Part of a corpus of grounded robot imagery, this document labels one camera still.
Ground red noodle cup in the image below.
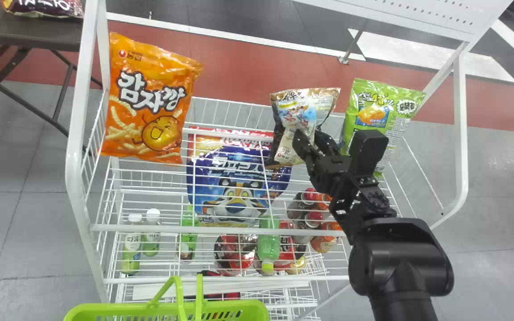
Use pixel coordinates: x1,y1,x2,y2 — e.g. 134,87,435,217
255,235,307,275
213,234,258,277

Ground dark side table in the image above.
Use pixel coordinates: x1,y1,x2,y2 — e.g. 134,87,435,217
0,0,104,140

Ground beige snack packet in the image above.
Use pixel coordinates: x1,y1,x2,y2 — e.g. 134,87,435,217
268,87,342,167

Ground brown can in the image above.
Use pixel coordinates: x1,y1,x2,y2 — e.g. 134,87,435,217
286,188,321,220
292,210,330,245

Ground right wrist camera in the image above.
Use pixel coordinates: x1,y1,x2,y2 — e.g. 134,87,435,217
349,129,390,180

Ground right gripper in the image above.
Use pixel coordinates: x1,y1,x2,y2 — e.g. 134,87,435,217
291,129,357,197

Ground orange snack packet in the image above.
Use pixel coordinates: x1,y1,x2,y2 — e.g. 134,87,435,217
100,31,204,166

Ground white wire rack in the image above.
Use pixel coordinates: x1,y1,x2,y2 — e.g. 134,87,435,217
65,0,514,321

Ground green basket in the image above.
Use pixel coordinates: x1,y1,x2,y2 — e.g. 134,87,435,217
63,274,270,321

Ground orange can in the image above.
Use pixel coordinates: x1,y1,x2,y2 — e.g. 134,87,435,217
310,222,344,254

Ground purple snack packet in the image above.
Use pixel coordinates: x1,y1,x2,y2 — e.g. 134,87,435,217
0,0,85,20

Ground blue cereal bag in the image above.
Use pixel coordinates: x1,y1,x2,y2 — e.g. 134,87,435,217
186,126,293,228

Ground green snack packet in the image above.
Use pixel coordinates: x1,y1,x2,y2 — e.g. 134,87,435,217
339,78,426,179

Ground green bottle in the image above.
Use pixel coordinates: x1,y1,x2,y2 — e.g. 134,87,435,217
257,215,282,276
177,205,200,262
142,208,162,258
120,214,143,275

